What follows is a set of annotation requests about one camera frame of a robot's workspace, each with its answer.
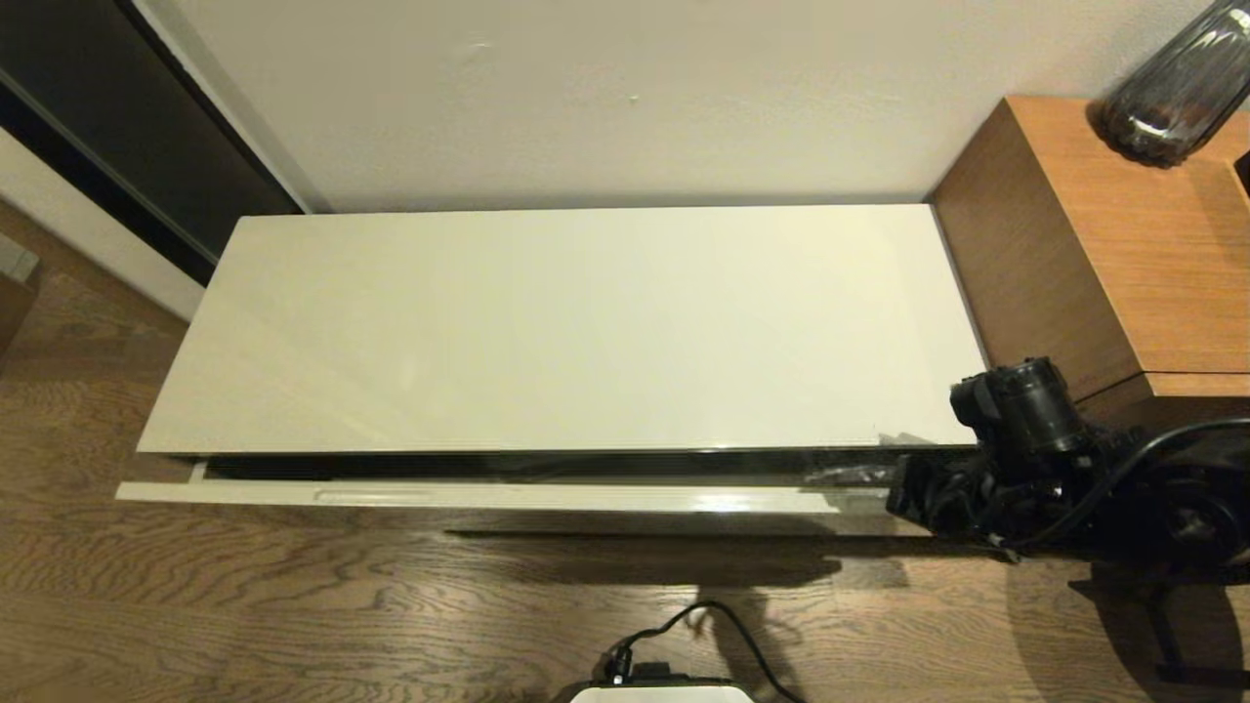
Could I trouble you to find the dark sliding door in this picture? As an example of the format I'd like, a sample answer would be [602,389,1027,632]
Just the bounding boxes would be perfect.
[0,0,304,286]

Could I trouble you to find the white glossy cabinet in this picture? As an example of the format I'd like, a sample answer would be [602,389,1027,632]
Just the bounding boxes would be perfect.
[137,203,987,458]

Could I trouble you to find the dark ribbed glass vase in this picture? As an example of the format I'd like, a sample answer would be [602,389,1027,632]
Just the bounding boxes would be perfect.
[1099,0,1250,169]

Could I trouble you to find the grey brown furniture piece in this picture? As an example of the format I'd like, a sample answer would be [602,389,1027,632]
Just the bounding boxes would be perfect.
[0,244,45,357]

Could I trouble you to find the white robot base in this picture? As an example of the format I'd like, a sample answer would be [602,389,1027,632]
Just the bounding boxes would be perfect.
[562,664,758,703]

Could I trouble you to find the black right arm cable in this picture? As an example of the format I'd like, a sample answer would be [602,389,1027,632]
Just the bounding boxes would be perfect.
[1006,418,1250,553]

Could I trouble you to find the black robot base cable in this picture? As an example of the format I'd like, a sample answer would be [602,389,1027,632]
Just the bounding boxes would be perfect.
[604,600,807,703]

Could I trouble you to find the white glossy drawer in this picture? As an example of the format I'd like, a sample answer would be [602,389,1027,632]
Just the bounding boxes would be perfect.
[115,451,938,538]

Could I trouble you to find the brown wooden desk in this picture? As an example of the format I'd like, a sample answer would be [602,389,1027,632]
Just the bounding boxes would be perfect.
[928,95,1250,431]

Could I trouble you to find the black chair legs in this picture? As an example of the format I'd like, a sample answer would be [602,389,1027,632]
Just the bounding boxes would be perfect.
[1067,566,1250,684]

